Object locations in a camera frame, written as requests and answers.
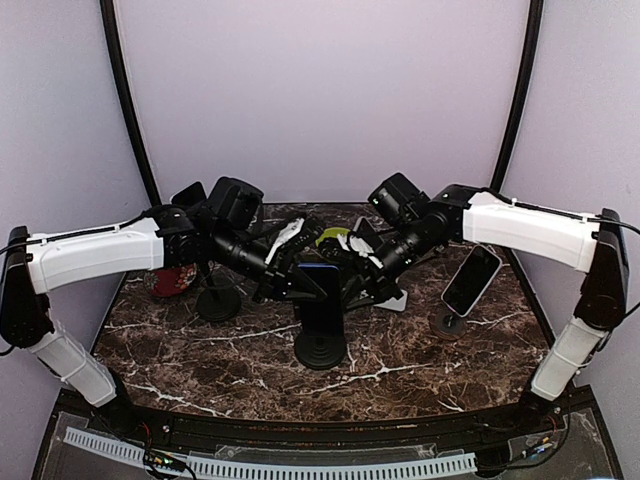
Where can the red floral plate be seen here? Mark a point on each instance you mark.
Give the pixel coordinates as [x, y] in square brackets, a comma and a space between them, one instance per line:
[170, 282]

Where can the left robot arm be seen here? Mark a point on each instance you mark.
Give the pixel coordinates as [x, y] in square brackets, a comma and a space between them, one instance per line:
[196, 227]

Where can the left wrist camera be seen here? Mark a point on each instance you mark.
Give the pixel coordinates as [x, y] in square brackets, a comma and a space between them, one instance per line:
[295, 236]

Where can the white folding phone stand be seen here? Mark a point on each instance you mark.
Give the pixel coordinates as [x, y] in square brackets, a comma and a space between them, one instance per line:
[393, 304]

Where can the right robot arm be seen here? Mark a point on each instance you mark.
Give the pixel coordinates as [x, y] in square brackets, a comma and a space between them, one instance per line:
[589, 243]

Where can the black phone grey edge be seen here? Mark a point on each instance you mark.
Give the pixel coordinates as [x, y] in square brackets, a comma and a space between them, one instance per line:
[192, 195]

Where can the white slotted cable duct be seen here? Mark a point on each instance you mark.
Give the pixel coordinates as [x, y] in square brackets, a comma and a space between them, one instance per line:
[252, 463]

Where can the black front rail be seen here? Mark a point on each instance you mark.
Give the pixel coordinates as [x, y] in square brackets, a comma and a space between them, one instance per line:
[571, 442]

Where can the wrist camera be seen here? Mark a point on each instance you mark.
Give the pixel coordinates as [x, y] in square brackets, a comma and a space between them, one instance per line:
[295, 236]
[347, 249]

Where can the black phone blue case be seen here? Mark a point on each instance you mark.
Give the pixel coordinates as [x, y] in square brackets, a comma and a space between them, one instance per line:
[322, 317]

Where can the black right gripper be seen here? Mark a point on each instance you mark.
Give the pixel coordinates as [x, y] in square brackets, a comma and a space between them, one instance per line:
[375, 281]

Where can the green bowl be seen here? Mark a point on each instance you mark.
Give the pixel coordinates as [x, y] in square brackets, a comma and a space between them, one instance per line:
[331, 232]

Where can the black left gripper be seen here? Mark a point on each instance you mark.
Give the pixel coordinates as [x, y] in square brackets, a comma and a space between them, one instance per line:
[278, 278]

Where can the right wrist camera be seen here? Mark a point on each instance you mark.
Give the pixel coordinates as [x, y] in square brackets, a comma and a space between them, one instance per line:
[347, 249]

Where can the grey wood-base phone stand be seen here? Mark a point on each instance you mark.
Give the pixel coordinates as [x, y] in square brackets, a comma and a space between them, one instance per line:
[448, 326]

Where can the black pole stand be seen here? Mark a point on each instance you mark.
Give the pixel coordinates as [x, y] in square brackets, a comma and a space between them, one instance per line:
[319, 352]
[216, 303]

